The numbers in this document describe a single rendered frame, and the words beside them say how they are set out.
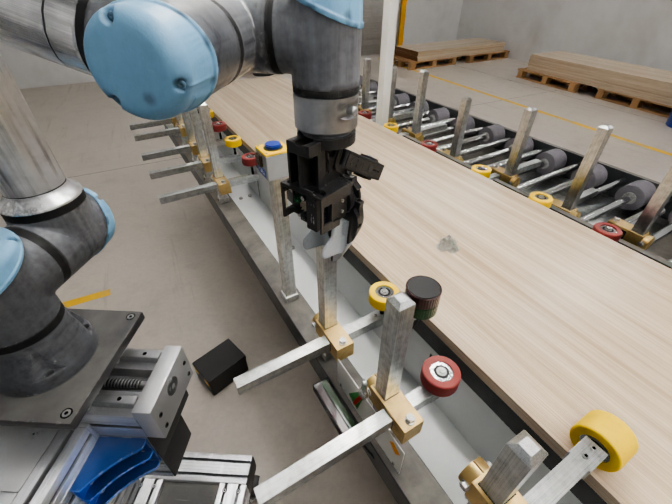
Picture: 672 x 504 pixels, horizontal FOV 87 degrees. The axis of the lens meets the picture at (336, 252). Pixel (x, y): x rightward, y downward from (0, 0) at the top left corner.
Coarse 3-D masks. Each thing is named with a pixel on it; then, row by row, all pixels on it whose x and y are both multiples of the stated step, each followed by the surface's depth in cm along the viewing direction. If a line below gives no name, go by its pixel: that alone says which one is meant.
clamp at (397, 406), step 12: (372, 384) 77; (372, 396) 76; (396, 396) 74; (384, 408) 73; (396, 408) 72; (408, 408) 72; (396, 420) 70; (420, 420) 70; (396, 432) 71; (408, 432) 69
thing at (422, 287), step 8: (416, 280) 61; (424, 280) 61; (432, 280) 61; (408, 288) 60; (416, 288) 59; (424, 288) 59; (432, 288) 59; (416, 296) 58; (424, 296) 58; (432, 296) 58; (416, 320) 65
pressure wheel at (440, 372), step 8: (432, 360) 76; (440, 360) 76; (448, 360) 76; (424, 368) 75; (432, 368) 75; (440, 368) 74; (448, 368) 75; (456, 368) 75; (424, 376) 74; (432, 376) 73; (440, 376) 74; (448, 376) 74; (456, 376) 73; (424, 384) 74; (432, 384) 72; (440, 384) 72; (448, 384) 72; (456, 384) 72; (432, 392) 73; (440, 392) 72; (448, 392) 72
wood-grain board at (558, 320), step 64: (256, 128) 189; (384, 128) 189; (384, 192) 135; (448, 192) 135; (512, 192) 135; (384, 256) 105; (448, 256) 105; (512, 256) 105; (576, 256) 105; (640, 256) 105; (448, 320) 86; (512, 320) 86; (576, 320) 86; (640, 320) 86; (512, 384) 73; (576, 384) 73; (640, 384) 73; (640, 448) 63
